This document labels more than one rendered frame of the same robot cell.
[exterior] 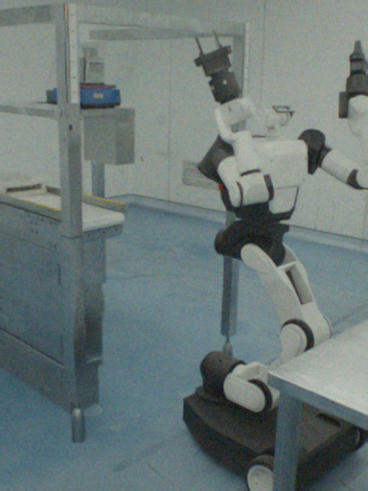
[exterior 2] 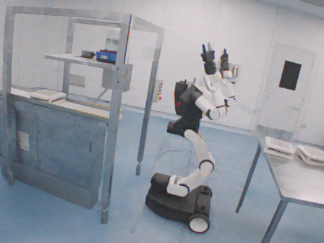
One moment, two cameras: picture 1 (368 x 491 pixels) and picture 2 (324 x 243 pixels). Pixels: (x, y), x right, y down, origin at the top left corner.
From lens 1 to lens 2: 130 cm
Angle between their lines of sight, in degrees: 32
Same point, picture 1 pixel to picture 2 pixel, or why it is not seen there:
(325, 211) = (131, 97)
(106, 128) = not seen: hidden behind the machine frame
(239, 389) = (176, 189)
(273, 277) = (199, 143)
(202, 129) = not seen: hidden behind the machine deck
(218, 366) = (163, 180)
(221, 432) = (173, 207)
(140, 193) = (43, 87)
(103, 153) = not seen: hidden behind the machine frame
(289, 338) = (206, 167)
